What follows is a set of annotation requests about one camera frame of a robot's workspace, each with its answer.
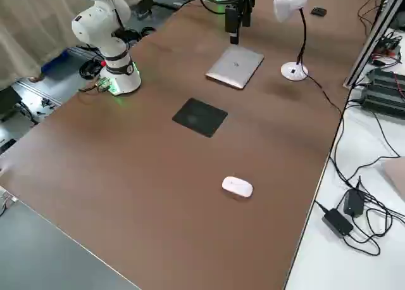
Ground black lamp power cable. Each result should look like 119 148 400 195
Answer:
304 73 361 189

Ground black adapter cable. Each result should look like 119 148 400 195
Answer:
315 175 405 258

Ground silver laptop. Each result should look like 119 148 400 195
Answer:
204 46 265 91

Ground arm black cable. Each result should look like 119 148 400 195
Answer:
106 0 256 42

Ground black power adapter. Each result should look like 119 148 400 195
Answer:
343 188 366 217
321 208 354 239

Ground white mouse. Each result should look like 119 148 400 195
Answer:
221 175 254 199

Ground white desk lamp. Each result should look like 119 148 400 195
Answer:
273 0 308 82

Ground aluminium camera post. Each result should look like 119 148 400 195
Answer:
342 0 405 89

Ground grey side table panel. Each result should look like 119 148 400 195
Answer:
0 199 142 290

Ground coiled black cable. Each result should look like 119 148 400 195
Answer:
78 56 107 81

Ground red and black wire bundle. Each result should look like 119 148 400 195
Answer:
370 28 405 69

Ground beige curtain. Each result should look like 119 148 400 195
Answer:
0 0 96 90

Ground black mouse pad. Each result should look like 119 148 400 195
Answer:
171 97 228 139

